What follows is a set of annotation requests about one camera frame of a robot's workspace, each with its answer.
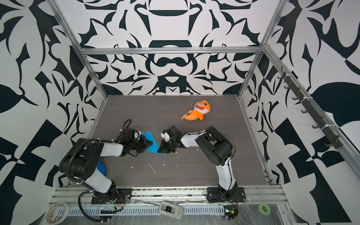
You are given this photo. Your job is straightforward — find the blue square paper sheet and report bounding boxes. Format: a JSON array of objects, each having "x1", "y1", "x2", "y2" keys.
[{"x1": 142, "y1": 131, "x2": 161, "y2": 155}]

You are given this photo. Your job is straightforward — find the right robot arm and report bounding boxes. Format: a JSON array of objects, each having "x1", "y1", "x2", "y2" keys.
[{"x1": 158, "y1": 125, "x2": 237, "y2": 197}]

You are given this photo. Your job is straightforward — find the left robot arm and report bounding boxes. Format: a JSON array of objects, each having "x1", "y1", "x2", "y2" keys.
[{"x1": 59, "y1": 119, "x2": 154, "y2": 197}]

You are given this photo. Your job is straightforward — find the orange shark plush toy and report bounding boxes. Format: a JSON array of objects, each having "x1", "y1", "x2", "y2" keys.
[{"x1": 181, "y1": 100, "x2": 211, "y2": 121}]

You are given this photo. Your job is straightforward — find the small black electronics board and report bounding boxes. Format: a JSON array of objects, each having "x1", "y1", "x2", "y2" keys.
[{"x1": 224, "y1": 205, "x2": 239, "y2": 220}]

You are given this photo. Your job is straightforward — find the green tape roll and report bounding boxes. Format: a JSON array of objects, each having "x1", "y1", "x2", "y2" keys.
[{"x1": 258, "y1": 203, "x2": 271, "y2": 216}]

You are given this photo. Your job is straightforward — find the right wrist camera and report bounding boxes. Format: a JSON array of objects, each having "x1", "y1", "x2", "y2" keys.
[{"x1": 160, "y1": 131, "x2": 171, "y2": 142}]

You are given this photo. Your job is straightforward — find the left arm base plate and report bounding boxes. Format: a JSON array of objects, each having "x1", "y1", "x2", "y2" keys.
[{"x1": 91, "y1": 188, "x2": 133, "y2": 204}]

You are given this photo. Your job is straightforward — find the white slotted cable duct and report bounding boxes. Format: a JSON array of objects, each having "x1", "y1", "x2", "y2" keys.
[{"x1": 69, "y1": 205, "x2": 224, "y2": 217}]

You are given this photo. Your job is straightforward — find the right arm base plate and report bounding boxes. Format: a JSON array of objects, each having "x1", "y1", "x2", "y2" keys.
[{"x1": 206, "y1": 186, "x2": 246, "y2": 203}]

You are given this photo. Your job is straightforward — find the grey switch box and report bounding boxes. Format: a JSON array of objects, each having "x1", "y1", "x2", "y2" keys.
[{"x1": 159, "y1": 201, "x2": 184, "y2": 219}]

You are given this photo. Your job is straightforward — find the black corrugated cable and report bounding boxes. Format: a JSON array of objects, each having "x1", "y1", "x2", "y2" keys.
[{"x1": 78, "y1": 190, "x2": 124, "y2": 223}]

